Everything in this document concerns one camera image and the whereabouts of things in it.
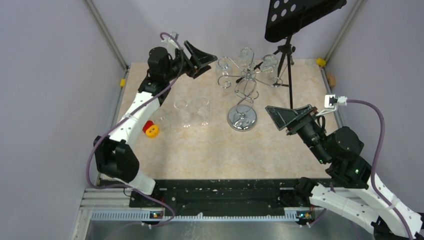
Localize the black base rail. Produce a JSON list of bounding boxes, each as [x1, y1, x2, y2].
[[119, 178, 344, 220]]

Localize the yellow corner clip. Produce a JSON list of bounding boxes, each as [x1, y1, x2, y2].
[[315, 58, 327, 68]]

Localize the chrome wine glass rack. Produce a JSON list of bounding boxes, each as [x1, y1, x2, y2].
[[217, 56, 283, 132]]

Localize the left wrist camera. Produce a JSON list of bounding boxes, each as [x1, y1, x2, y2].
[[160, 31, 181, 51]]

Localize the back centre hanging glass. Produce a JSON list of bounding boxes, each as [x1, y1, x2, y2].
[[237, 47, 255, 69]]

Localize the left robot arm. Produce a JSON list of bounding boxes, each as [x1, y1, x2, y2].
[[93, 40, 218, 207]]

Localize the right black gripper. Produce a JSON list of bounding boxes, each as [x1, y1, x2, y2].
[[264, 103, 331, 164]]

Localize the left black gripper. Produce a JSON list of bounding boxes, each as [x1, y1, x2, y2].
[[163, 40, 217, 81]]

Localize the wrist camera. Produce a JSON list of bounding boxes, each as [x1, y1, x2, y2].
[[160, 31, 181, 51], [316, 94, 348, 117]]

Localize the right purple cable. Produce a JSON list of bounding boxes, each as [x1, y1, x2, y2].
[[346, 99, 415, 240]]

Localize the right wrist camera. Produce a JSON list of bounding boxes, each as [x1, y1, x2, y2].
[[316, 94, 348, 117]]

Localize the back right hanging glass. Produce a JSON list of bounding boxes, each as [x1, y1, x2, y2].
[[259, 54, 279, 73]]

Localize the red yellow toy block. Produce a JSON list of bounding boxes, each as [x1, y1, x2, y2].
[[142, 120, 160, 138]]

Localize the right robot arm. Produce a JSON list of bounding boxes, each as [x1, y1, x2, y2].
[[265, 105, 424, 240]]

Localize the back left hanging glass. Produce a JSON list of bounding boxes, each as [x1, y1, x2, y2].
[[215, 57, 232, 77]]

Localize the yellow left edge clip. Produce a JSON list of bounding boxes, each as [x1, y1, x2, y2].
[[119, 78, 126, 88]]

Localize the black music stand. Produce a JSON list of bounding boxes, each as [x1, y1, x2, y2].
[[255, 0, 348, 110]]

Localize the clear wine glass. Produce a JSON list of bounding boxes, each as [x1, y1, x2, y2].
[[173, 98, 192, 128], [194, 96, 210, 126]]

